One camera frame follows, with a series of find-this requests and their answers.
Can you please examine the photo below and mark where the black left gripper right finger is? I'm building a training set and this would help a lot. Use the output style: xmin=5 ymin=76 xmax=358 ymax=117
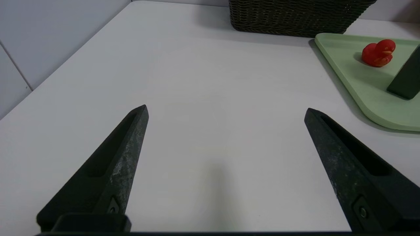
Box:
xmin=304 ymin=108 xmax=420 ymax=231

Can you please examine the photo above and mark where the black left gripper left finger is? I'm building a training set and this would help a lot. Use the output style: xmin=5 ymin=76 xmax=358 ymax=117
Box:
xmin=36 ymin=105 xmax=149 ymax=231

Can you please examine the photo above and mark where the black pump soap bottle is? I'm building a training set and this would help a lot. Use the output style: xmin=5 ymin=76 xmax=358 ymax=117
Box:
xmin=387 ymin=44 xmax=420 ymax=100

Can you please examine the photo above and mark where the dark brown wicker basket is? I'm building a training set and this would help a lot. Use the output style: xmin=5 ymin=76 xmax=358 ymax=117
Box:
xmin=229 ymin=0 xmax=377 ymax=38

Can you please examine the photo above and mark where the light green plastic tray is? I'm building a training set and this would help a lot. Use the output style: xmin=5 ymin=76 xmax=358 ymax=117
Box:
xmin=314 ymin=33 xmax=420 ymax=132

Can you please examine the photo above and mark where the red rubber duck toy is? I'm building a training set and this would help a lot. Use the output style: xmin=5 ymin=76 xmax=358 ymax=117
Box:
xmin=362 ymin=39 xmax=396 ymax=68

